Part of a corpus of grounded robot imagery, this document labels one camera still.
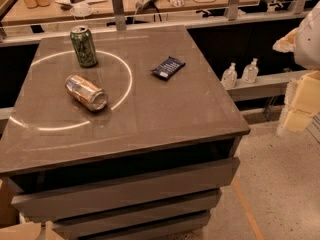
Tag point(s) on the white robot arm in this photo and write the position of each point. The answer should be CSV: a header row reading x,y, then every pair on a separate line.
x,y
307,43

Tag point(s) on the sanitizer bottle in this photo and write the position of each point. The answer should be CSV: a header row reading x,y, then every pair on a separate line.
x,y
229,77
250,72

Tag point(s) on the middle grey drawer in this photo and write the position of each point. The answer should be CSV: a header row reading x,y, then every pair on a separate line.
x,y
140,214

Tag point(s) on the orange soda can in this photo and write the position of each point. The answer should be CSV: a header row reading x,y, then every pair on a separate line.
x,y
86,92

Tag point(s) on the metal post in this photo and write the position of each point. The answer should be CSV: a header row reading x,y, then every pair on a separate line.
x,y
119,15

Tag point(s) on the right sanitizer bottle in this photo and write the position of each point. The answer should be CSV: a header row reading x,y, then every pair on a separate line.
x,y
250,72

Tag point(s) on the white bowl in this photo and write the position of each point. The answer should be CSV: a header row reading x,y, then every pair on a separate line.
x,y
81,10

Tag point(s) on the grey drawer cabinet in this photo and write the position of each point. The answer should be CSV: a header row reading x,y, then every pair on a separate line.
x,y
52,141

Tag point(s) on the green soda can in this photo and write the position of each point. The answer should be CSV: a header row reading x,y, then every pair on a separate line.
x,y
83,45

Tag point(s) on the wooden desk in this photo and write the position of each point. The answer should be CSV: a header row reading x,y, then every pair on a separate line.
x,y
19,14

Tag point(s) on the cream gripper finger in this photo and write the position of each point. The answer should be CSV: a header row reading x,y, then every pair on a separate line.
x,y
287,43
301,103

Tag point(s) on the left sanitizer bottle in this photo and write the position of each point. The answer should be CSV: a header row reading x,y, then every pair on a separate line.
x,y
229,77

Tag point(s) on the grey drawer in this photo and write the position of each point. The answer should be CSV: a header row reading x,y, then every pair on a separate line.
x,y
153,230
106,195
140,214

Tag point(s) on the blue snack packet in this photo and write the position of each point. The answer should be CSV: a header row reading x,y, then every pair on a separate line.
x,y
168,68

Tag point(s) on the top grey drawer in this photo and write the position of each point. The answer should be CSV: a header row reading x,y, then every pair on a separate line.
x,y
106,195

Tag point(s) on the bottom grey drawer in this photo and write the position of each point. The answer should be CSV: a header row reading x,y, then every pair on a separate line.
x,y
153,230

